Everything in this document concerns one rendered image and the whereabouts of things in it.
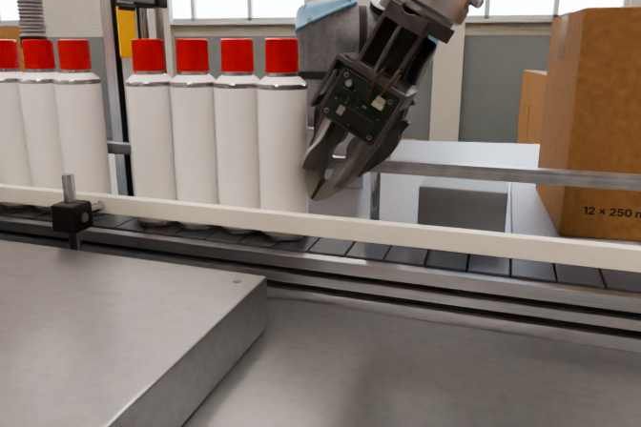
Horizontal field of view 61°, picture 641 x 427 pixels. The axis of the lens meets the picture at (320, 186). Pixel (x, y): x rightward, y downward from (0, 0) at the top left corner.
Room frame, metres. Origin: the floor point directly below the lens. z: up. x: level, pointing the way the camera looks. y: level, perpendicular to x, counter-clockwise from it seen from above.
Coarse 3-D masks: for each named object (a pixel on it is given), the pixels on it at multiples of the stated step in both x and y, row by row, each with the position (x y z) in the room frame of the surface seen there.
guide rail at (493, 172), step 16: (112, 144) 0.67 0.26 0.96; (128, 144) 0.66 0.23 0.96; (336, 160) 0.58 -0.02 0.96; (384, 160) 0.56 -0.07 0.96; (400, 160) 0.56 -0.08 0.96; (416, 160) 0.56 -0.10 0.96; (448, 176) 0.54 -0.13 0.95; (464, 176) 0.54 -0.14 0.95; (480, 176) 0.53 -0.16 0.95; (496, 176) 0.53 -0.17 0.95; (512, 176) 0.52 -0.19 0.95; (528, 176) 0.52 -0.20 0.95; (544, 176) 0.51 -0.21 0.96; (560, 176) 0.51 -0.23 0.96; (576, 176) 0.50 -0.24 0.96; (592, 176) 0.50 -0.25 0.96; (608, 176) 0.50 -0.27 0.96; (624, 176) 0.49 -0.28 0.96; (640, 176) 0.49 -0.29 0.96
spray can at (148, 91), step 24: (144, 48) 0.60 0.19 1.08; (144, 72) 0.60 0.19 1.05; (144, 96) 0.59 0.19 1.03; (168, 96) 0.60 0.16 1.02; (144, 120) 0.59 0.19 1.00; (168, 120) 0.60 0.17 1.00; (144, 144) 0.59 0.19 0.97; (168, 144) 0.60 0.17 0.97; (144, 168) 0.59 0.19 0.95; (168, 168) 0.59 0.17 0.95; (144, 192) 0.59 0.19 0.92; (168, 192) 0.59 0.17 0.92
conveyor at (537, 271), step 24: (24, 216) 0.63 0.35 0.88; (48, 216) 0.63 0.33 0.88; (96, 216) 0.63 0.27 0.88; (120, 216) 0.63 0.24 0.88; (216, 240) 0.55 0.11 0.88; (240, 240) 0.55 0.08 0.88; (264, 240) 0.54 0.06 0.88; (312, 240) 0.54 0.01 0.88; (336, 240) 0.54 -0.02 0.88; (408, 264) 0.48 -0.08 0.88; (432, 264) 0.48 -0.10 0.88; (456, 264) 0.48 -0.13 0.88; (480, 264) 0.48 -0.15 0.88; (504, 264) 0.48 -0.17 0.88; (528, 264) 0.48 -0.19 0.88; (552, 264) 0.49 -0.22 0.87; (600, 288) 0.43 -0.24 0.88; (624, 288) 0.43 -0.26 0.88
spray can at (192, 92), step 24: (192, 48) 0.58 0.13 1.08; (192, 72) 0.58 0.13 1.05; (192, 96) 0.58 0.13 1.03; (192, 120) 0.57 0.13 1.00; (192, 144) 0.57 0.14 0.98; (216, 144) 0.59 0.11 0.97; (192, 168) 0.57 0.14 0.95; (216, 168) 0.59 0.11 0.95; (192, 192) 0.57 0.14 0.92; (216, 192) 0.59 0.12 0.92
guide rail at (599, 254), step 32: (0, 192) 0.64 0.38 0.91; (32, 192) 0.62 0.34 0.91; (224, 224) 0.54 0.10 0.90; (256, 224) 0.53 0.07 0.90; (288, 224) 0.52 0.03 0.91; (320, 224) 0.51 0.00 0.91; (352, 224) 0.50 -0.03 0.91; (384, 224) 0.49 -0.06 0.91; (416, 224) 0.49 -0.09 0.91; (512, 256) 0.45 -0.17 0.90; (544, 256) 0.45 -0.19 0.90; (576, 256) 0.44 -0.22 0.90; (608, 256) 0.43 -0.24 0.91; (640, 256) 0.42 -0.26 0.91
